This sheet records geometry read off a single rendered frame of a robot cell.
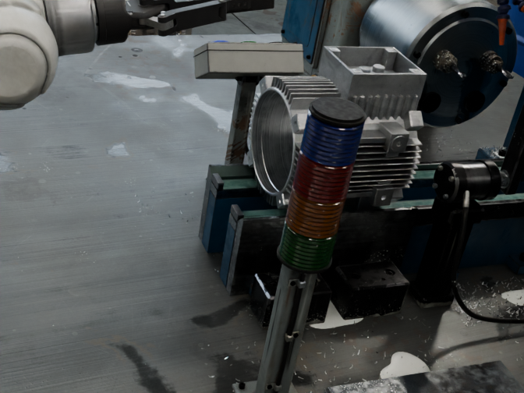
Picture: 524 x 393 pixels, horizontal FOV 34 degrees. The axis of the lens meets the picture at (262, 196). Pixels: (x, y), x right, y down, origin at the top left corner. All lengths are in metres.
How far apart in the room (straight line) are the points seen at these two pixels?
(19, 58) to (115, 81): 1.07
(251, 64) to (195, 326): 0.45
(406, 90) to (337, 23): 0.54
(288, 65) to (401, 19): 0.27
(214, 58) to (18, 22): 0.58
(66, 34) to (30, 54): 0.21
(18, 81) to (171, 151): 0.82
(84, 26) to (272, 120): 0.39
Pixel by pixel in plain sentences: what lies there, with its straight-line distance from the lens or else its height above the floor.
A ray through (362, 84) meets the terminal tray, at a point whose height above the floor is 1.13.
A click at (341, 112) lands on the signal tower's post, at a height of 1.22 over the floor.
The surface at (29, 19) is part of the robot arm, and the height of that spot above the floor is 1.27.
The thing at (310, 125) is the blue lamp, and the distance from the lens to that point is 0.87.
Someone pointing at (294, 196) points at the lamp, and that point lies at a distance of 0.91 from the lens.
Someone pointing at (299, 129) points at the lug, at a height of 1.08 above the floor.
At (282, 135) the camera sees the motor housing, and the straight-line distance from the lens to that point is 1.33.
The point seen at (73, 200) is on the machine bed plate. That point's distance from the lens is 1.45.
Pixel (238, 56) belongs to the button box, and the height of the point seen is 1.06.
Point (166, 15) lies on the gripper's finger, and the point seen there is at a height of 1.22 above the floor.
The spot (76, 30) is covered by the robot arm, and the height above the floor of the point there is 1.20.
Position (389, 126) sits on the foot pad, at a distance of 1.22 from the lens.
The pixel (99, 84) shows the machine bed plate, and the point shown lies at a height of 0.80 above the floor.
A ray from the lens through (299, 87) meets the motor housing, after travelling 1.20.
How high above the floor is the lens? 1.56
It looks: 30 degrees down
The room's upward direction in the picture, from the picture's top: 11 degrees clockwise
